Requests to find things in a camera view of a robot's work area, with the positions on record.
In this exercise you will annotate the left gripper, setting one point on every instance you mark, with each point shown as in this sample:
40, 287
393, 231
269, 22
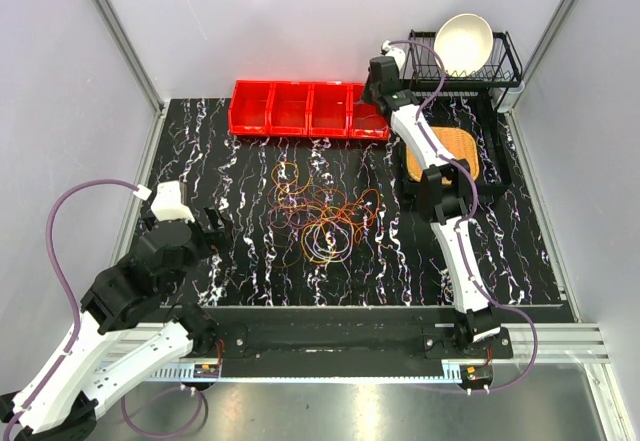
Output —
219, 243

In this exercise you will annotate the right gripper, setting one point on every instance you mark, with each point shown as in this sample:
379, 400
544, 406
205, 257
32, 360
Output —
366, 81

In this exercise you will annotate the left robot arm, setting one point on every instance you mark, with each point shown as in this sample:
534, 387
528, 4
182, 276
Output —
72, 391

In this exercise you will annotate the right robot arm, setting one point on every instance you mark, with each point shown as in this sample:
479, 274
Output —
447, 197

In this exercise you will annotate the red bin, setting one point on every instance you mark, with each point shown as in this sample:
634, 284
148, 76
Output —
289, 109
330, 110
248, 108
366, 123

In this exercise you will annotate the white bowl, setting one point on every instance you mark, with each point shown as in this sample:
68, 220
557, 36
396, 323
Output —
464, 44

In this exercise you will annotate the black tray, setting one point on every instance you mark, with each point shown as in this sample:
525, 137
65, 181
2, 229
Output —
471, 112

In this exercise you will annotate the white cup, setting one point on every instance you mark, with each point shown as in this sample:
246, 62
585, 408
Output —
507, 97

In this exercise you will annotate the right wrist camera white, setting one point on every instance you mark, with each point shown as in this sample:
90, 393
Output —
390, 50

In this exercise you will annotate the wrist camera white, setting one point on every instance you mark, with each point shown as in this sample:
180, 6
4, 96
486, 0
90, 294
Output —
169, 204
390, 50

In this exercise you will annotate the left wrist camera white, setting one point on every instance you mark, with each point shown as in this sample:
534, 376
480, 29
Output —
169, 204

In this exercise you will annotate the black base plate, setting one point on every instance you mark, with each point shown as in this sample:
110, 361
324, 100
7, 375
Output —
434, 332

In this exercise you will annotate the black wire dish rack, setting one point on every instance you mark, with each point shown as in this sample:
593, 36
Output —
503, 69

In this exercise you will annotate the grey slotted cable duct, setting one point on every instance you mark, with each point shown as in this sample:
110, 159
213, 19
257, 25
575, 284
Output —
193, 373

